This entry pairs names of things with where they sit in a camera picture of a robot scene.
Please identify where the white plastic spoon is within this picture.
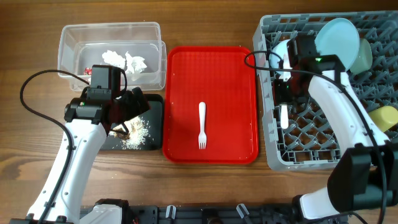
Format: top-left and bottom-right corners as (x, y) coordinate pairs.
(280, 104), (289, 129)

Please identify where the food scraps and rice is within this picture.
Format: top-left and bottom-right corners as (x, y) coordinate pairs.
(109, 117), (150, 150)

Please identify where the white napkin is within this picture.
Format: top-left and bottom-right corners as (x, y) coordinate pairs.
(101, 50), (126, 70)
(125, 52), (147, 74)

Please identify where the light blue bowl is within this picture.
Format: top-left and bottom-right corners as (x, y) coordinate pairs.
(269, 39), (290, 69)

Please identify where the red strawberry cake wrapper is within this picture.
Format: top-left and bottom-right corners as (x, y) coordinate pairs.
(83, 67), (92, 75)

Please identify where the light blue plate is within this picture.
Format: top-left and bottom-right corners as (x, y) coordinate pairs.
(315, 18), (360, 71)

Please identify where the mint green bowl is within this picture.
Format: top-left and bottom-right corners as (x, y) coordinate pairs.
(349, 39), (373, 75)

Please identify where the white plastic fork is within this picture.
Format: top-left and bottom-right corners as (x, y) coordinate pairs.
(198, 102), (207, 149)

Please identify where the yellow plastic cup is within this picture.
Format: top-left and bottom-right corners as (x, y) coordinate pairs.
(369, 106), (398, 132)

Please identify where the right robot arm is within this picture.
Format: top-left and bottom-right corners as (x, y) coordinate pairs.
(274, 35), (397, 223)

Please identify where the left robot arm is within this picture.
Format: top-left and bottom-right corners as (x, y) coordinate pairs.
(10, 65), (150, 223)

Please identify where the black food waste tray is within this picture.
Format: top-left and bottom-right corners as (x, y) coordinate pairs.
(101, 93), (164, 151)

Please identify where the grey dishwasher rack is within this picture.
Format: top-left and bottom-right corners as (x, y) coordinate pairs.
(252, 11), (397, 171)

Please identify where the clear plastic waste bin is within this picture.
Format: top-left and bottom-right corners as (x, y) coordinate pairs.
(57, 22), (167, 91)

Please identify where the red serving tray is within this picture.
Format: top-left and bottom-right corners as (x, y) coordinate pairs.
(162, 46), (259, 165)

